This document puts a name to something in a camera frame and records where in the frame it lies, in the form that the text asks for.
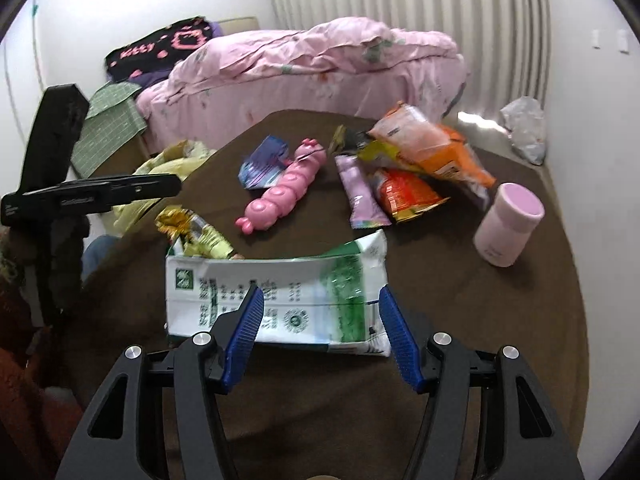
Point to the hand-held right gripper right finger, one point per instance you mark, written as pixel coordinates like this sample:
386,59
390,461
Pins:
400,342

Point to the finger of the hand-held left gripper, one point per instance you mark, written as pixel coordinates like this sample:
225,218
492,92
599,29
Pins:
145,187

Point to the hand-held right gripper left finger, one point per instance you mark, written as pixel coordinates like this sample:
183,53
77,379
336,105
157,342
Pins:
244,332

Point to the yellow cloth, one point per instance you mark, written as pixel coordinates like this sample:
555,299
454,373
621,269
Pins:
165,160

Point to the white green paper packet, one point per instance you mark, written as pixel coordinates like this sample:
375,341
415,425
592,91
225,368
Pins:
310,285

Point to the blue purple wrapper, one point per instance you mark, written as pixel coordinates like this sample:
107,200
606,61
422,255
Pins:
260,165

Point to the pink caterpillar toy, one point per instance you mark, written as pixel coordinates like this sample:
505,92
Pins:
280,190

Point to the red snack bag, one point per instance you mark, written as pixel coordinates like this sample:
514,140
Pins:
405,195

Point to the pink long wrapper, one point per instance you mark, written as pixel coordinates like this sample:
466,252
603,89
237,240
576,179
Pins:
360,195

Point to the green checked cloth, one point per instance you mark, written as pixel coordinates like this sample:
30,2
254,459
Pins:
107,120

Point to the gold green snack wrapper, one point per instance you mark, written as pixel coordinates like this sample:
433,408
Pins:
210,237

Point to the person's blue jeans leg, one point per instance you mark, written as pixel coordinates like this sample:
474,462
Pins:
100,257

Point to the black pink printed blanket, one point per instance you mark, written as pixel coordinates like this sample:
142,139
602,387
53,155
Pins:
160,47

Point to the pink cup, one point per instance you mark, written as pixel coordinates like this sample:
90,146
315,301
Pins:
505,225

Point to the beige headboard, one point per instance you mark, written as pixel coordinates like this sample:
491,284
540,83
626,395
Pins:
240,25

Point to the yellow snack wrapper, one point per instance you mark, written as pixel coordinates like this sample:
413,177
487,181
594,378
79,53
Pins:
380,152

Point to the pink floral duvet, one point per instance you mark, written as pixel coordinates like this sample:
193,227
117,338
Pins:
300,75

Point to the orange snack bag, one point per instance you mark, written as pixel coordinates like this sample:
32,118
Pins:
440,155

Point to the dark olive wrapper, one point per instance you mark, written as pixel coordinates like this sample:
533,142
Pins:
345,137

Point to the person's reddish brown clothing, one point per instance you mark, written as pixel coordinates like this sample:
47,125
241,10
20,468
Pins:
30,400

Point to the white plastic bag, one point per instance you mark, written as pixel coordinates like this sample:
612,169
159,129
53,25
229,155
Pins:
525,125

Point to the white wall switch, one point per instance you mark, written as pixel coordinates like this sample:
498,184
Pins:
622,41
595,39

